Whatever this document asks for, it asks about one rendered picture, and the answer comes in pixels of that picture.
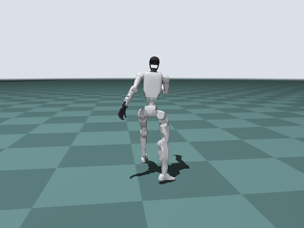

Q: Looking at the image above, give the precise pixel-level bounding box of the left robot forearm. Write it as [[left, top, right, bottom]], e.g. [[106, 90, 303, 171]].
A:
[[124, 86, 134, 106]]

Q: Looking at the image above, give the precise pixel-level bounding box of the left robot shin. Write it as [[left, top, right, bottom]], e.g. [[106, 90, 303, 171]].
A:
[[140, 129, 147, 157]]

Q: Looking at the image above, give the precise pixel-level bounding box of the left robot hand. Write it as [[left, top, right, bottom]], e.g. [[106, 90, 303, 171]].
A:
[[118, 101, 128, 120]]

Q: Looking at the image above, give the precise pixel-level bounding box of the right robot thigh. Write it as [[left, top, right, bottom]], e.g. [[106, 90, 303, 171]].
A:
[[156, 110, 170, 149]]

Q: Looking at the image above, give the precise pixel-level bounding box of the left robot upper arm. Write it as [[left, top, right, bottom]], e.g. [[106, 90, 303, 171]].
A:
[[132, 72, 144, 93]]

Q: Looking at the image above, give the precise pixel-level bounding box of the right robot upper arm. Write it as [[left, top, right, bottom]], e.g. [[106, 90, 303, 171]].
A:
[[162, 75, 170, 95]]

